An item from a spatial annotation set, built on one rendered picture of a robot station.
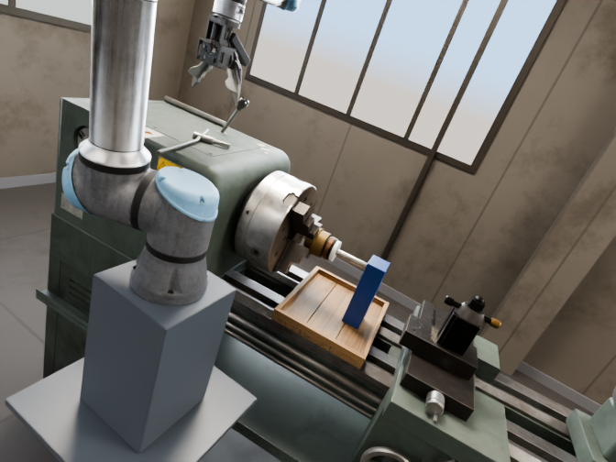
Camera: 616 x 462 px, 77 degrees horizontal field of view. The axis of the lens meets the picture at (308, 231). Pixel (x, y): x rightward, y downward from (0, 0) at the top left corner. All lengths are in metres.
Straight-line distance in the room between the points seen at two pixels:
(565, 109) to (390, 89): 1.15
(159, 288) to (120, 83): 0.36
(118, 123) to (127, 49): 0.11
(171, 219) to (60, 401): 0.55
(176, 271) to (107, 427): 0.42
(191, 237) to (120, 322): 0.22
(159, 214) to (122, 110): 0.18
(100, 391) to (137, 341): 0.22
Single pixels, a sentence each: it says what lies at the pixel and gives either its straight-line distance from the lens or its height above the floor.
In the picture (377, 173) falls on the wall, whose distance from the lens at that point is 3.20.
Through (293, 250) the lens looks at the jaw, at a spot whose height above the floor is 1.04.
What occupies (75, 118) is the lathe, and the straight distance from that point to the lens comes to 1.36.
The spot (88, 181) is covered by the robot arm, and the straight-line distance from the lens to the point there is 0.76.
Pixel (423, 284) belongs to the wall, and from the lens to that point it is 3.32.
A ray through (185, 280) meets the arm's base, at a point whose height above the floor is 1.15.
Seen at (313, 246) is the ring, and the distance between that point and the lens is 1.20.
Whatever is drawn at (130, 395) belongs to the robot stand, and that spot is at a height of 0.89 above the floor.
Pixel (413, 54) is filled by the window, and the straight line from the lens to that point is 3.14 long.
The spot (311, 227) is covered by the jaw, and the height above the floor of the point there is 1.13.
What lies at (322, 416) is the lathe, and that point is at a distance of 1.46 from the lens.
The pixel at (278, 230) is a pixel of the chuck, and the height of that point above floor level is 1.13.
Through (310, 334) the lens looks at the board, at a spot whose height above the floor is 0.89.
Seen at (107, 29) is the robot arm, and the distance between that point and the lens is 0.68.
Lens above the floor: 1.60
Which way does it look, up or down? 24 degrees down
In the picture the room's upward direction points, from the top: 20 degrees clockwise
